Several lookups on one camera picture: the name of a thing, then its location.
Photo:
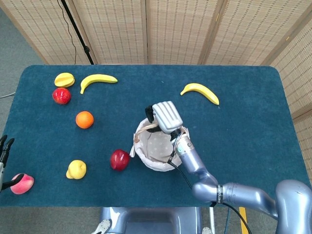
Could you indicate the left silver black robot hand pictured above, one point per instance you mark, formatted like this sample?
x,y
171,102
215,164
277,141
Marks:
x,y
5,148

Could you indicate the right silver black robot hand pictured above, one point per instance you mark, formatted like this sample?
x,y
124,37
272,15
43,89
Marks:
x,y
168,117

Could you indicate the wicker basket with floral liner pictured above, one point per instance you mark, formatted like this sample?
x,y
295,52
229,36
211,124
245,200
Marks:
x,y
156,146

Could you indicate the orange fruit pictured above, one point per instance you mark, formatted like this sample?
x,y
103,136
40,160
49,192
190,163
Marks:
x,y
84,120

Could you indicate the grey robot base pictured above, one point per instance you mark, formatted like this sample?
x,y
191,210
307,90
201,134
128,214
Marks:
x,y
151,220

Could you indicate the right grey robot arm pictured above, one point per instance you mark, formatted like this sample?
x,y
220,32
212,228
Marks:
x,y
243,192

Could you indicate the pink peach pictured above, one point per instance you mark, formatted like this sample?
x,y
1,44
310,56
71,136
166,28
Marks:
x,y
23,186

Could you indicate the yellow banana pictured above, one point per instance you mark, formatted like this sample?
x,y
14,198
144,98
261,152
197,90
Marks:
x,y
97,79
202,90

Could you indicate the dark red apple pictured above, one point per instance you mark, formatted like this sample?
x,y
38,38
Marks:
x,y
119,159

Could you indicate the red apple top left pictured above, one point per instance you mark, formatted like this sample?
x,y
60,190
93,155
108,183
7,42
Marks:
x,y
61,96

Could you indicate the blue table cloth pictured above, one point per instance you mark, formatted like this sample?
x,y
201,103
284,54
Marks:
x,y
243,134

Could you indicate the yellow starfruit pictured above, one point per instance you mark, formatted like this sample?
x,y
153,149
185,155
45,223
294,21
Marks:
x,y
64,80

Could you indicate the black stand pole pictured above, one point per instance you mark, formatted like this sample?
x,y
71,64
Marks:
x,y
78,31

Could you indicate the yellow floor tape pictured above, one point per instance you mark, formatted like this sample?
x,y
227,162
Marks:
x,y
243,221

